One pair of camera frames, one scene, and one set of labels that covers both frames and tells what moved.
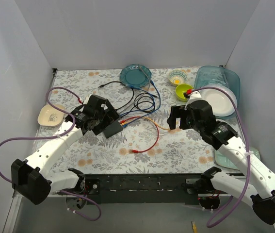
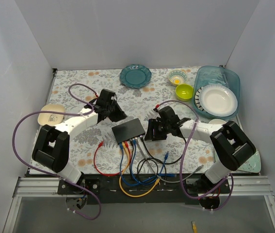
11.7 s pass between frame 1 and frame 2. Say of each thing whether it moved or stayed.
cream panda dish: stayed
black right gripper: moved
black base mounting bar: stayed
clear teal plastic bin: stayed
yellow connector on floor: stayed
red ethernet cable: moved
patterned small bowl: stayed
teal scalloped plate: stayed
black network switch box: moved
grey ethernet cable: moved
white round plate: stayed
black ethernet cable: moved
